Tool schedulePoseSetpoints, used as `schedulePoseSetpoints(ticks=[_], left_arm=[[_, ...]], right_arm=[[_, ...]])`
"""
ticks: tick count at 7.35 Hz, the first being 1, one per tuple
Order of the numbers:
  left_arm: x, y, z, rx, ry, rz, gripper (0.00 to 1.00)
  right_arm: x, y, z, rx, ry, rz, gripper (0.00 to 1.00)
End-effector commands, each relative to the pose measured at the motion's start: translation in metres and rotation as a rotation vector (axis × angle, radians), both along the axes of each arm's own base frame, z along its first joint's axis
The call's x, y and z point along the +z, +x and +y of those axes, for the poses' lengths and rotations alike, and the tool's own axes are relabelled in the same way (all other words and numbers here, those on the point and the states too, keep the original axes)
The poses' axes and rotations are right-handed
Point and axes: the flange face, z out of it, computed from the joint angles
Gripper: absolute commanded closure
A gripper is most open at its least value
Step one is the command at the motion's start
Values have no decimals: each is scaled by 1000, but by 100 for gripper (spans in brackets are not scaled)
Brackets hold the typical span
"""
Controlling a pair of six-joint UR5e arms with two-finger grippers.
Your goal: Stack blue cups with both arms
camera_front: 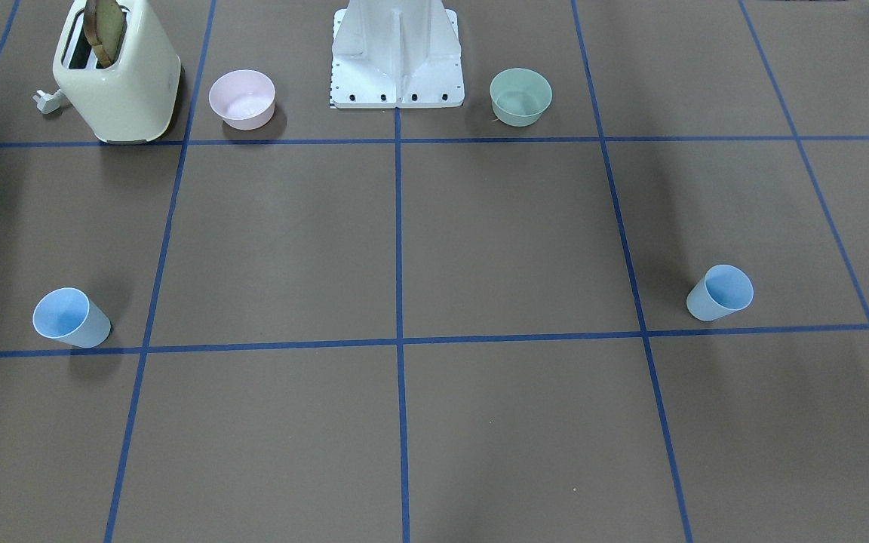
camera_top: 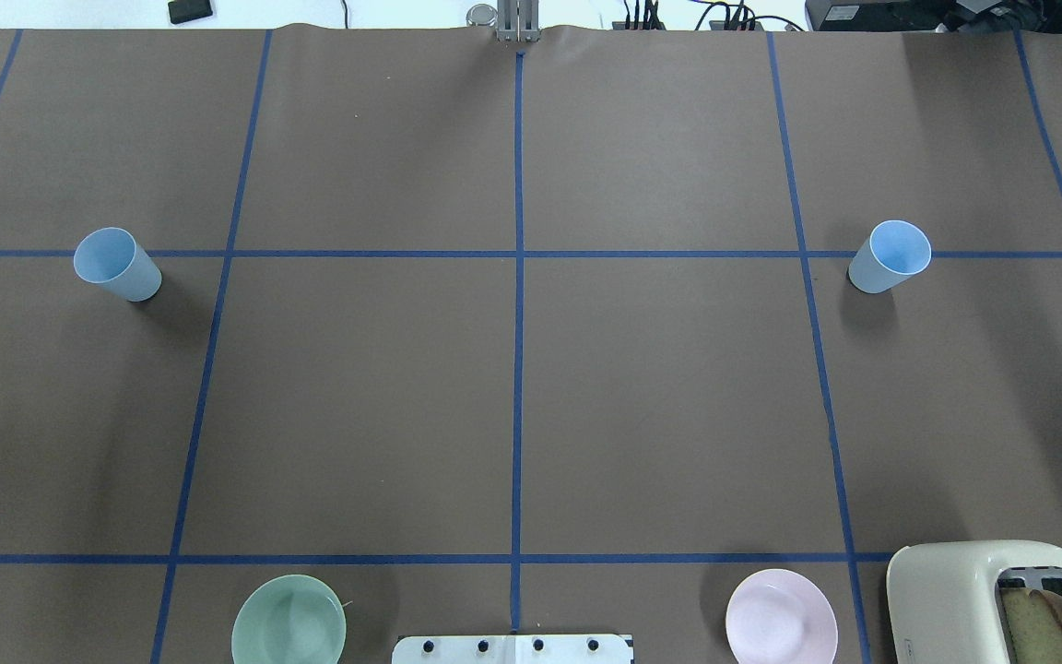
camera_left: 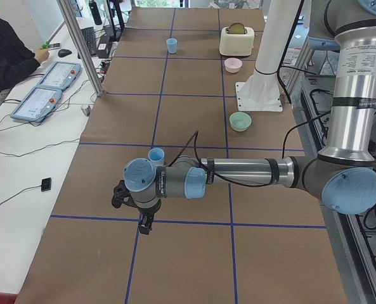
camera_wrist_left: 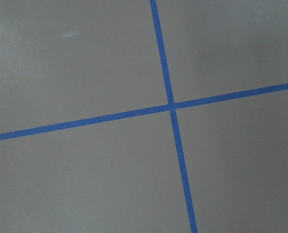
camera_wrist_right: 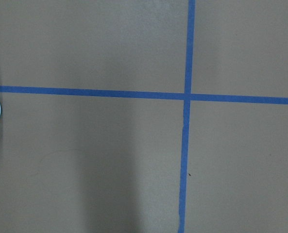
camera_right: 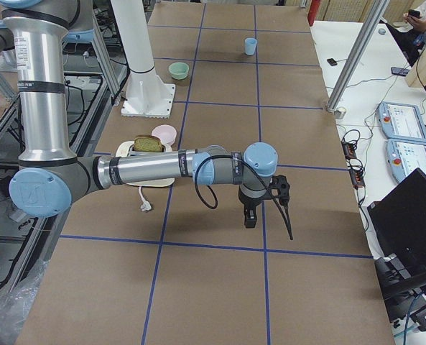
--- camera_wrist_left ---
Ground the blue tape line lengthwise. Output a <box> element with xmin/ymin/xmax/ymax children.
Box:
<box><xmin>150</xmin><ymin>0</ymin><xmax>198</xmax><ymax>233</ymax></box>

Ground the blue tape line crosswise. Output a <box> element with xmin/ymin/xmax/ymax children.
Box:
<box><xmin>0</xmin><ymin>83</ymin><xmax>288</xmax><ymax>141</ymax></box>

